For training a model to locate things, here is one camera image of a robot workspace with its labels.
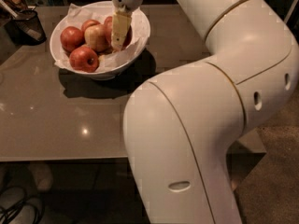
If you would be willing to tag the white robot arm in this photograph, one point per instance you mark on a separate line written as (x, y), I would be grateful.
(179, 125)

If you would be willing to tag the red apple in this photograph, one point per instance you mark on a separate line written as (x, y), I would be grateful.
(84, 59)
(108, 34)
(71, 38)
(108, 20)
(88, 23)

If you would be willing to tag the yellow-red apple centre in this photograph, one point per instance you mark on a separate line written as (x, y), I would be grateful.
(95, 37)

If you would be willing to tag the black mesh pen cup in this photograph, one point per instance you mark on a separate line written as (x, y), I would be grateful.
(21, 37)

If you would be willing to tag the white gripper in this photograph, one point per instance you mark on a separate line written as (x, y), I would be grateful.
(121, 21)

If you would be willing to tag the white bowl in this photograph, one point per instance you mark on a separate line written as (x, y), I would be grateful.
(93, 72)

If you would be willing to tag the white utensil in cup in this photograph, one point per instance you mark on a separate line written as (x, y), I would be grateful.
(15, 16)

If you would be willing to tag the white paper liner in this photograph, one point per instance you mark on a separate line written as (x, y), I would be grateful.
(124, 56)

